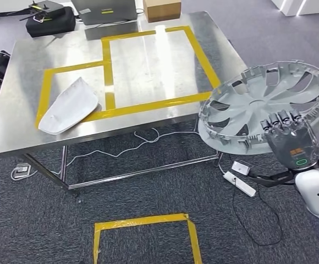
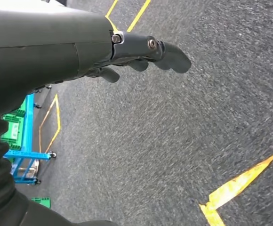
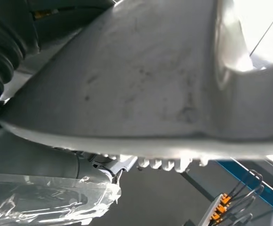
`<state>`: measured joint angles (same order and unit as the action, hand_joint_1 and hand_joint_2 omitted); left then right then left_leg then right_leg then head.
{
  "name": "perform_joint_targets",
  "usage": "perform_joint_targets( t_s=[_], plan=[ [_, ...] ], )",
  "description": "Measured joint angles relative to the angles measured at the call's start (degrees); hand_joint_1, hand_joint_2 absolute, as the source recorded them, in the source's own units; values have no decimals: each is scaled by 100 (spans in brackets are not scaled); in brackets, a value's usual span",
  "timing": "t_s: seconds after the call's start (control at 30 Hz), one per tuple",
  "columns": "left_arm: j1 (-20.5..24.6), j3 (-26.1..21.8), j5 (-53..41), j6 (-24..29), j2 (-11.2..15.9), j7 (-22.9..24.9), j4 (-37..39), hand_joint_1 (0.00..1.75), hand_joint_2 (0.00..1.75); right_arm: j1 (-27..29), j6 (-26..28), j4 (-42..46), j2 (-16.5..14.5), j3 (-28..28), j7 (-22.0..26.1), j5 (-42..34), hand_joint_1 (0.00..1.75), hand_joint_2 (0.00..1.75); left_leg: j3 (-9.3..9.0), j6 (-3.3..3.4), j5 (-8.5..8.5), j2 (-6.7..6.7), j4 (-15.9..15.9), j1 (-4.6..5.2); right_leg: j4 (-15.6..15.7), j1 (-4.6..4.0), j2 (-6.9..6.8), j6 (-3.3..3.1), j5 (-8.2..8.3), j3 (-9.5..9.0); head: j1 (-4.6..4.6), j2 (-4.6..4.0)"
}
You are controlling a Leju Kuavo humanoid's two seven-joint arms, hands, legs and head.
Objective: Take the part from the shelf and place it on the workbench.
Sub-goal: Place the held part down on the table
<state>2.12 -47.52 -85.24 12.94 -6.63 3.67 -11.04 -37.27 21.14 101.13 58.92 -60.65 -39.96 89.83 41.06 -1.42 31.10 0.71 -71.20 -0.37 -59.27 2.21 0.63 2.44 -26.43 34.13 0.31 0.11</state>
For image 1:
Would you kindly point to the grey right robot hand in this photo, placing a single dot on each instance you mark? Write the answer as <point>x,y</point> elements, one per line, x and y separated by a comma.
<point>294,145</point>

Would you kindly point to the grey plastic hubcap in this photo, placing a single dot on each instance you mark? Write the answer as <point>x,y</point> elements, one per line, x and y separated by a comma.
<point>252,104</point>

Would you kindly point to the steel workbench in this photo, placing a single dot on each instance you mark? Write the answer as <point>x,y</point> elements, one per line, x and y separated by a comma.
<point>148,65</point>

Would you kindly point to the white plastic panel part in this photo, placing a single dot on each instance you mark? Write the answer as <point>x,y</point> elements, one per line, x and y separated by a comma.
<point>69,107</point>

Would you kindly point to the white power strip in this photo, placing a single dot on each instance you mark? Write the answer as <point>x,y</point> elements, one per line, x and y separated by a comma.
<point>239,184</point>

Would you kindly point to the white angled panels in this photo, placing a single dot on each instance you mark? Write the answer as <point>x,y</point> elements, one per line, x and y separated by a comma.
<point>289,5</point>

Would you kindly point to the brown cardboard box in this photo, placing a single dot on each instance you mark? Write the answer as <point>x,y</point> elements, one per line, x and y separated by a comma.
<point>162,12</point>

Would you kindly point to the grey equipment case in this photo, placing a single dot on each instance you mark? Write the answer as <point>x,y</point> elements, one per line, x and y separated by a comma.
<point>104,12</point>

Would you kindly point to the black carry bag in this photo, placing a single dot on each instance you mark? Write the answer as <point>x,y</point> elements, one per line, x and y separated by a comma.
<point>52,27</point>

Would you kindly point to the black device with antennas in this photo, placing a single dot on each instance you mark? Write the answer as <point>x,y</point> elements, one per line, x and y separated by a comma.
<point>48,7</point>

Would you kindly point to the white power adapter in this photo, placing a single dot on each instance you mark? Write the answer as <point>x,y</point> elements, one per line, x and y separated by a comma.
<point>22,169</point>

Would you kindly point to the black camera bracket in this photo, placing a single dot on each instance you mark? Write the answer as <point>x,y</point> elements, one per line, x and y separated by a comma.
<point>272,178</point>

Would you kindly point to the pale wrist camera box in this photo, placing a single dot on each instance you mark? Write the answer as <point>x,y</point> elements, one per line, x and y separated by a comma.
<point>241,168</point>

